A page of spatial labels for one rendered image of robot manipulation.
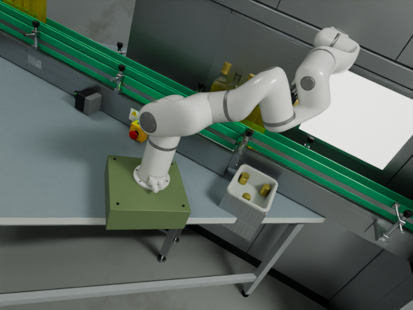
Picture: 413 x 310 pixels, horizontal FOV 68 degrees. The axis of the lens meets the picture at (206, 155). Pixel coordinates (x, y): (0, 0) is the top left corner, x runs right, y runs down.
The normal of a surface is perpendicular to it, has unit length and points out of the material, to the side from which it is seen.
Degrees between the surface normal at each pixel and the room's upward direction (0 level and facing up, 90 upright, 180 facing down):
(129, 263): 0
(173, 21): 90
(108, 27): 90
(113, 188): 1
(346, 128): 90
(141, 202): 1
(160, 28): 90
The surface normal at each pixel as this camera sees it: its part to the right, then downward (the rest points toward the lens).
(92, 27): 0.26, 0.63
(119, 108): -0.37, 0.44
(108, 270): 0.32, -0.77
